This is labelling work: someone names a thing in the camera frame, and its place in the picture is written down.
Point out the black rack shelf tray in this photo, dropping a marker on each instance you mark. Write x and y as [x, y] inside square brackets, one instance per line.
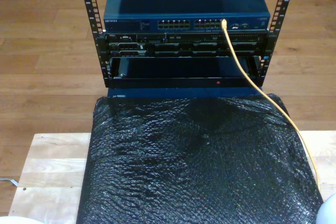
[170, 82]

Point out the blue flat metal case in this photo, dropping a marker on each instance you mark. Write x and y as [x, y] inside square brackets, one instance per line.
[183, 92]

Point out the black rack server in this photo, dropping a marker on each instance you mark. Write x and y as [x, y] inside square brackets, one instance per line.
[170, 47]

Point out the black textured bubble mat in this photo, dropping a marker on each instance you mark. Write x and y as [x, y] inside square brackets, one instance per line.
[183, 169]

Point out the black perforated rack frame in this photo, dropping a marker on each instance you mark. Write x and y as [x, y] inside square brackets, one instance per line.
[89, 3]

